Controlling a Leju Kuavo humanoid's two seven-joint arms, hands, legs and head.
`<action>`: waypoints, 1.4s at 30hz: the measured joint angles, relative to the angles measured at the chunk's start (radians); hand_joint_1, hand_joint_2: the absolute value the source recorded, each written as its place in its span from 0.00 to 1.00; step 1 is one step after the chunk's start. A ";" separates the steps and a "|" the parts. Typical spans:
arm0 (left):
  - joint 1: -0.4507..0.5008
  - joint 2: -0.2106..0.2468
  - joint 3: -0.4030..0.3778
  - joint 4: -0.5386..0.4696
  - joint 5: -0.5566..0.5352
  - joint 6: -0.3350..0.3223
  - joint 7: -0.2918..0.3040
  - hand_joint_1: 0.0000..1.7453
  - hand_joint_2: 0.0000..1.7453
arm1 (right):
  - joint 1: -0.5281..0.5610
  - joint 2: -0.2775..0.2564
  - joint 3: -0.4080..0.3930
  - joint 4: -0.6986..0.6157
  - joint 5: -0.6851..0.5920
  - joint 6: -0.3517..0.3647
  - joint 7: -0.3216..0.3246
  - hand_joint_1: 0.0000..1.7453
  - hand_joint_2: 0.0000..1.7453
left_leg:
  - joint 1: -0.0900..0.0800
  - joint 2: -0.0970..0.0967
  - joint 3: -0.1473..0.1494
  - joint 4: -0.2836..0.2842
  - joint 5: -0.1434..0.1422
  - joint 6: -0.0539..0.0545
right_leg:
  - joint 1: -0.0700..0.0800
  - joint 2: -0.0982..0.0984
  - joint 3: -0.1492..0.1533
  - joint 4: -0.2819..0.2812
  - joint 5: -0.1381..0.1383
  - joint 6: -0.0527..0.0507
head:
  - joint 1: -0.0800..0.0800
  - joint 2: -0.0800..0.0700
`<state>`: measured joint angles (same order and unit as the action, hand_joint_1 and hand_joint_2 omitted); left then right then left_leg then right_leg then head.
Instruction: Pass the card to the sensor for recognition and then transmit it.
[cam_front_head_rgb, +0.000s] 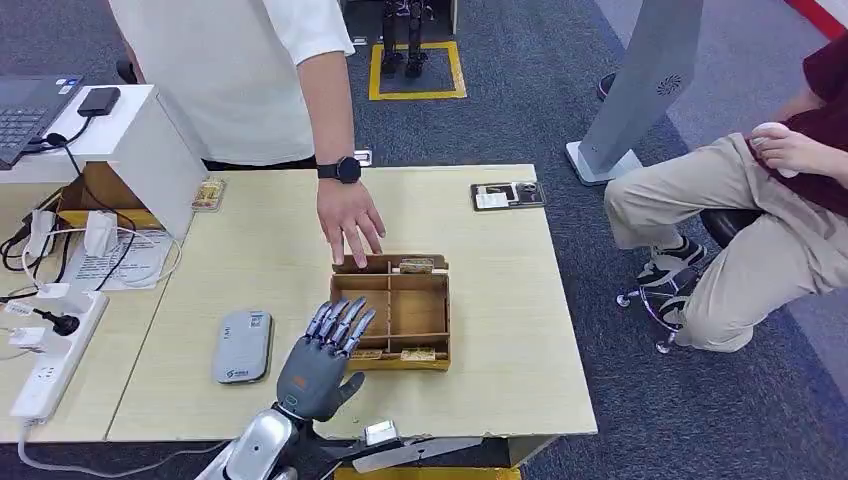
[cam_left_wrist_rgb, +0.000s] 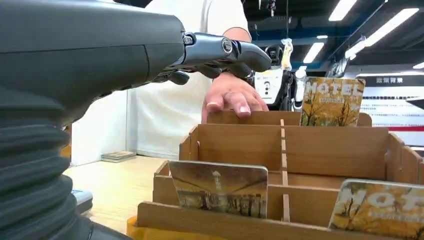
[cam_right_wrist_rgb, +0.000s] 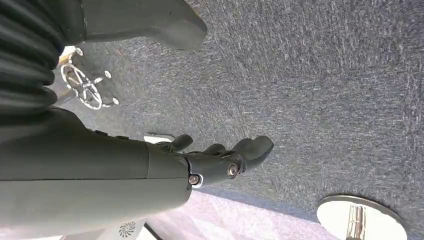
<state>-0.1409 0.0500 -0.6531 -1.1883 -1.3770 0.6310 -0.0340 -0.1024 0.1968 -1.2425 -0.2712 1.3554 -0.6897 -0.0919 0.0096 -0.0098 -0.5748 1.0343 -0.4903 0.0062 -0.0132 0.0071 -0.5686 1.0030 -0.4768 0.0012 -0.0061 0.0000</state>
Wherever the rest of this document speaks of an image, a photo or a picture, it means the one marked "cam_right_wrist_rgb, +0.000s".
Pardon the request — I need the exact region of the round metal stand base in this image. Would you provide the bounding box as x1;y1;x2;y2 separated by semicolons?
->
315;194;409;240

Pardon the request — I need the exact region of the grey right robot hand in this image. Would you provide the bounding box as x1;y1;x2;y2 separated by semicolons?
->
0;0;276;237

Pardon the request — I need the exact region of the pale table with wooden edge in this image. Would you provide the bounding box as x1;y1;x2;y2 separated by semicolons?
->
56;45;84;69

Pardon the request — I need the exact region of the small white flat object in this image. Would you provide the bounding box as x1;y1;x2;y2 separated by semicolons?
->
143;133;175;145

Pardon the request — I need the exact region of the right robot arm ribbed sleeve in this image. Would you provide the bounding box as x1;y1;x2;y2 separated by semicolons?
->
0;0;66;128

